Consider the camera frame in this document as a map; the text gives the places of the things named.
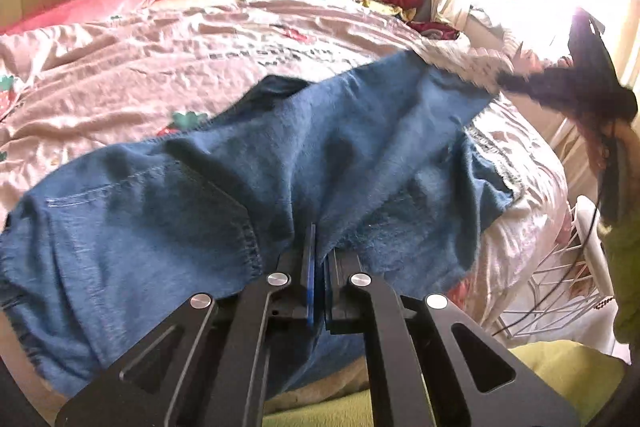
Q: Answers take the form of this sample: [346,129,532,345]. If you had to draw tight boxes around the pink strawberry bed sheet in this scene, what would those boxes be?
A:
[1,0,567,326]

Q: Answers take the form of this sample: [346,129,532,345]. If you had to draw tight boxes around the blue denim pants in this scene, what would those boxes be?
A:
[1,51,514,396]

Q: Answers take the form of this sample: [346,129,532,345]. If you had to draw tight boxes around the white wire basket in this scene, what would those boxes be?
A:
[494,195,614,341]

